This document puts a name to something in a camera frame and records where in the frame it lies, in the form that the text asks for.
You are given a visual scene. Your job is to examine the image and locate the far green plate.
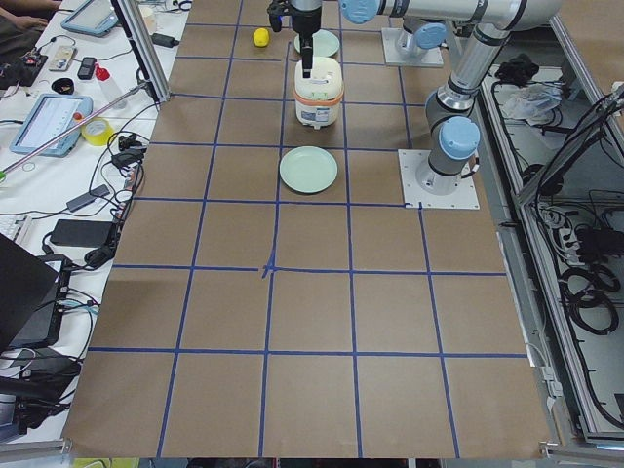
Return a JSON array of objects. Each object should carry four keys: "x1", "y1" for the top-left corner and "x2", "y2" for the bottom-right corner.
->
[{"x1": 313, "y1": 29, "x2": 340, "y2": 58}]

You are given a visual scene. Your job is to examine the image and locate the black bowl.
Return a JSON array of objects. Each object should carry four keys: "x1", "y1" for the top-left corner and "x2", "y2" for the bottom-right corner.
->
[{"x1": 51, "y1": 77, "x2": 75, "y2": 96}]

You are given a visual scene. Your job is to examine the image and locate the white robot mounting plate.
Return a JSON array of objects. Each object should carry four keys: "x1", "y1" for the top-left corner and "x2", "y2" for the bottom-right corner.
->
[{"x1": 398, "y1": 149, "x2": 480, "y2": 210}]

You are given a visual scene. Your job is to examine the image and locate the person's forearm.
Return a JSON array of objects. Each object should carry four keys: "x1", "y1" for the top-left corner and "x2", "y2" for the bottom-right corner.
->
[{"x1": 1, "y1": 10, "x2": 48, "y2": 30}]

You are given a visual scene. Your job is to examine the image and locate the coiled black cables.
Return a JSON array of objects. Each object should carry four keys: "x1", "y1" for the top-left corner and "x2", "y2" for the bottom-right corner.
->
[{"x1": 558, "y1": 265, "x2": 623, "y2": 337}]

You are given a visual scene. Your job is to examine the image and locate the near green plate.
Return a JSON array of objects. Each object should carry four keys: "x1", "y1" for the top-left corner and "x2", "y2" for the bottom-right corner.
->
[{"x1": 279, "y1": 146, "x2": 338, "y2": 194}]

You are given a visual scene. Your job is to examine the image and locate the black laptop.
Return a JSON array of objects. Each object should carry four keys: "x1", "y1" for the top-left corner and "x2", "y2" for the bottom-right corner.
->
[{"x1": 1, "y1": 236, "x2": 70, "y2": 351}]

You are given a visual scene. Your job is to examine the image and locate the yellow lemon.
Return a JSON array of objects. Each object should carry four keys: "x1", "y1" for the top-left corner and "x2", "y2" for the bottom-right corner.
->
[{"x1": 253, "y1": 27, "x2": 270, "y2": 48}]

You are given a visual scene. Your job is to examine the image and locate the blue teach pendant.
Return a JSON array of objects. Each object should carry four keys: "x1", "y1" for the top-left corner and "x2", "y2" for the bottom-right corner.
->
[
  {"x1": 60, "y1": 0, "x2": 118, "y2": 37},
  {"x1": 10, "y1": 94, "x2": 94, "y2": 158}
]

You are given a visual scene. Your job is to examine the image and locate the green plate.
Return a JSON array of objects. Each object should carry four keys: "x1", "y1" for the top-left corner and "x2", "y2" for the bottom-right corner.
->
[
  {"x1": 313, "y1": 29, "x2": 340, "y2": 58},
  {"x1": 279, "y1": 146, "x2": 338, "y2": 194}
]

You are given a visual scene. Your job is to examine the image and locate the far blue teach pendant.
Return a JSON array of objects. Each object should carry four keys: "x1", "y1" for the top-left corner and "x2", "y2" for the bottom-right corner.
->
[{"x1": 60, "y1": 0, "x2": 118, "y2": 37}]

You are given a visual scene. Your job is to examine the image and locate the near blue teach pendant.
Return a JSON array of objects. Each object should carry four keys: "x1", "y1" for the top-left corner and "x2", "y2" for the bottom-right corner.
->
[{"x1": 10, "y1": 94, "x2": 94, "y2": 158}]

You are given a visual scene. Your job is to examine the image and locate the yellow tape roll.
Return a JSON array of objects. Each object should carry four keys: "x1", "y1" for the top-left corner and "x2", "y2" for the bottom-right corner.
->
[{"x1": 81, "y1": 117, "x2": 114, "y2": 146}]

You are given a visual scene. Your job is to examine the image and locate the white orange rice cooker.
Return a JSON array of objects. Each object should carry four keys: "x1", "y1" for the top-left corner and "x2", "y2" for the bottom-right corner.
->
[{"x1": 293, "y1": 57, "x2": 344, "y2": 130}]

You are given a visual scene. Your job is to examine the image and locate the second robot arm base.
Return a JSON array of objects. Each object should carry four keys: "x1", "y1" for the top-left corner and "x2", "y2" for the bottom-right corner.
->
[{"x1": 395, "y1": 16, "x2": 448, "y2": 59}]

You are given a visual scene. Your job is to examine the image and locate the black cloth bundle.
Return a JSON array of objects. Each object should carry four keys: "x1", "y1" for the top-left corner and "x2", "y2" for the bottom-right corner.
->
[{"x1": 494, "y1": 54, "x2": 539, "y2": 87}]

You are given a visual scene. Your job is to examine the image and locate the white power strip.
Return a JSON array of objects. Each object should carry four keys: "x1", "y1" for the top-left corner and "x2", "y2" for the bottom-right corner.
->
[{"x1": 542, "y1": 207, "x2": 582, "y2": 266}]

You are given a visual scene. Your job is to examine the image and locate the black remote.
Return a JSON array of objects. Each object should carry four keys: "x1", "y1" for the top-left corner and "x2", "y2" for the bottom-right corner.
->
[{"x1": 77, "y1": 57, "x2": 97, "y2": 80}]

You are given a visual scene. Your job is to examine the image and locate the aluminium frame post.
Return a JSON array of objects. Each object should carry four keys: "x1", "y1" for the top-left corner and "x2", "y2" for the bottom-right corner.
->
[{"x1": 111, "y1": 0, "x2": 171, "y2": 103}]

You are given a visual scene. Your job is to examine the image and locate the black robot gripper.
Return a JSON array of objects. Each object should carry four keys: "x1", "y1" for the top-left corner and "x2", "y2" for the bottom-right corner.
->
[{"x1": 267, "y1": 0, "x2": 322, "y2": 79}]

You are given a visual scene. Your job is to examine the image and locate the silver blue-jointed robot arm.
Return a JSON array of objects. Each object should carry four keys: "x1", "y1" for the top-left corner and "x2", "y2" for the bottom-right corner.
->
[{"x1": 340, "y1": 1, "x2": 562, "y2": 176}]

